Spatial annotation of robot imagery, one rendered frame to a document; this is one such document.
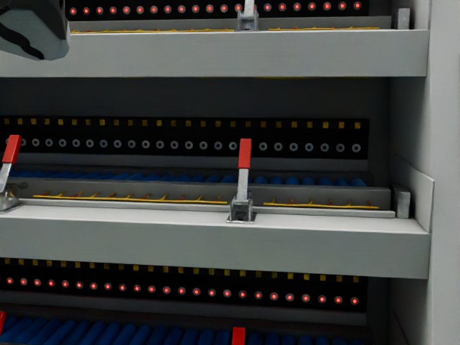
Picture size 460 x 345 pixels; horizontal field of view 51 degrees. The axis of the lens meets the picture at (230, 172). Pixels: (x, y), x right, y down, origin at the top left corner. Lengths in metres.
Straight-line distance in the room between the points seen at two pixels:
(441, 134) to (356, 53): 0.11
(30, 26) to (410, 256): 0.37
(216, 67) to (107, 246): 0.22
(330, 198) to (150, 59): 0.25
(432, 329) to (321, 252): 0.12
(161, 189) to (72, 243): 0.11
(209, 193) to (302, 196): 0.10
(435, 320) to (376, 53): 0.26
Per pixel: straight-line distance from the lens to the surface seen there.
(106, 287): 0.69
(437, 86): 0.51
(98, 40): 0.55
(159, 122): 0.67
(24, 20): 0.31
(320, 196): 0.54
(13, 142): 0.60
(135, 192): 0.57
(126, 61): 0.54
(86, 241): 0.52
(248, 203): 0.47
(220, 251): 0.48
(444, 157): 0.49
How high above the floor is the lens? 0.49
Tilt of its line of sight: 7 degrees up
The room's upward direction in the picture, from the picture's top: 2 degrees clockwise
